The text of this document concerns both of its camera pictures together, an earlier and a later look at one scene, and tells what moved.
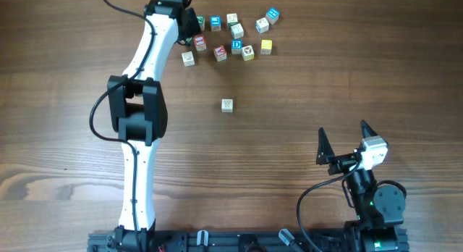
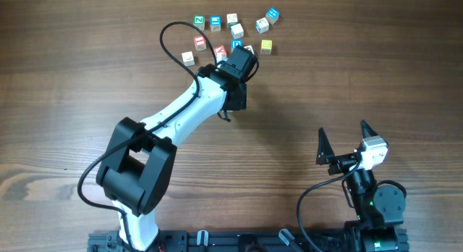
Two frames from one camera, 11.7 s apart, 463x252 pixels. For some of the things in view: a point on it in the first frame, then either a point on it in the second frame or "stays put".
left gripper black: x=196 y=30 to x=242 y=103
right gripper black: x=325 y=153 stays put
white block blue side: x=262 y=25 stays put
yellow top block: x=266 y=46 stays put
